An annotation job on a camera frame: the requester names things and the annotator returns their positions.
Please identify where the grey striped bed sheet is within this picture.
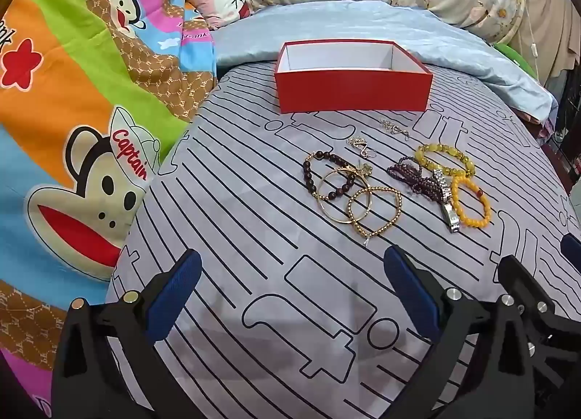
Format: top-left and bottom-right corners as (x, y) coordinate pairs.
(104, 60), (581, 419)

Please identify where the light blue blanket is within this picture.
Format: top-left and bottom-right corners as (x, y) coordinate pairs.
(213, 0), (559, 122)

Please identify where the white cord with switch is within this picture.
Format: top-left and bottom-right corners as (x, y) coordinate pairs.
(517, 0), (545, 84)

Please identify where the cartoon monkey printed blanket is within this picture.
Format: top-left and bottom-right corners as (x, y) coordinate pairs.
(0, 0), (219, 419)

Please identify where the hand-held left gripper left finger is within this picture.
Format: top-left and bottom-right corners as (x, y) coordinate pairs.
(51, 249), (203, 419)

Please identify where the purple bead bracelet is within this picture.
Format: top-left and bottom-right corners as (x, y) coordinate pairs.
(387, 156), (443, 204)

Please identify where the gold bangle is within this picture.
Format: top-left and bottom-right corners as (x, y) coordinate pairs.
(316, 164), (375, 224)

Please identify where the red cardboard box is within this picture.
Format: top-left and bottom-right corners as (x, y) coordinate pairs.
(273, 40), (433, 115)

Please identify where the orange yellow bead bracelet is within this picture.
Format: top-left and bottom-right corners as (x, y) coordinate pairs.
(449, 175), (493, 228)

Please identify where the green plastic object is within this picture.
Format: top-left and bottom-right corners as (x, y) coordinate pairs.
(492, 40), (539, 84)

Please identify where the gold bead bracelet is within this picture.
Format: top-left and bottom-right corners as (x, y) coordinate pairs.
(347, 186), (404, 247)

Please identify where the beige curtain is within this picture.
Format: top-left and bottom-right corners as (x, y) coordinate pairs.
(527, 0), (581, 84)

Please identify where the pale yellow bead bracelet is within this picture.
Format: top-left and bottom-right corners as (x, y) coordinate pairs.
(414, 143), (476, 178)

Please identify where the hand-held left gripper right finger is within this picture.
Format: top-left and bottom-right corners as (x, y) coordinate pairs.
(383, 245), (545, 419)

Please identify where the dark brown bead bracelet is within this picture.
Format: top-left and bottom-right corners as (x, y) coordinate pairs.
(302, 151), (357, 202)

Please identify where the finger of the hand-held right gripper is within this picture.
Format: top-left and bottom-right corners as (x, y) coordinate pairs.
(497, 256), (581, 383)
(560, 234), (581, 268)

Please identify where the silver metal wristwatch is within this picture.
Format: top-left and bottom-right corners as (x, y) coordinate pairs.
(432, 168), (461, 233)

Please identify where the silver chain necklace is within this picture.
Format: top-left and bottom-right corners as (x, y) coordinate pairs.
(347, 135), (377, 160)
(379, 118), (411, 141)

